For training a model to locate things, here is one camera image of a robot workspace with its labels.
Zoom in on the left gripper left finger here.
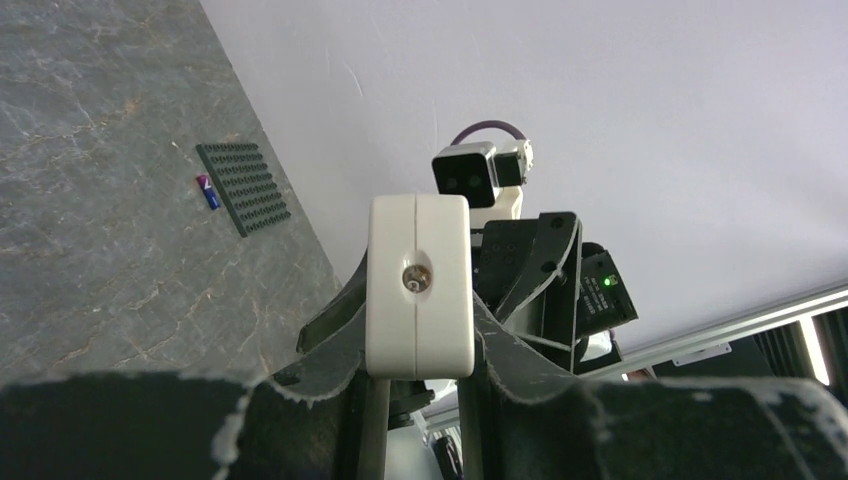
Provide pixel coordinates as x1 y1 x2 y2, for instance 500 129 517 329
1 267 371 479

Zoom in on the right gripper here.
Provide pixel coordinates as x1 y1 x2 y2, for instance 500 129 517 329
473 212 582 371

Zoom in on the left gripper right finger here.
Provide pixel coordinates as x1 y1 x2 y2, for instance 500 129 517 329
459 301 847 479

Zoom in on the white remote control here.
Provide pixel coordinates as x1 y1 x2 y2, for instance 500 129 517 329
364 194 475 380

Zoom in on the purple blue battery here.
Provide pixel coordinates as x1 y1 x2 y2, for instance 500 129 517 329
196 174 221 210

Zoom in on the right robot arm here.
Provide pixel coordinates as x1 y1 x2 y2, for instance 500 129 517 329
471 212 638 374

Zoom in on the dark grey lego baseplate right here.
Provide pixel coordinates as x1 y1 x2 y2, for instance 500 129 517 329
195 142 291 238

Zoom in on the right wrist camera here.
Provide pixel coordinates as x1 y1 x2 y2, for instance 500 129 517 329
431 139 534 209

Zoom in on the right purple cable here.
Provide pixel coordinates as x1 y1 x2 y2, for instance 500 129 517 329
450 119 528 147

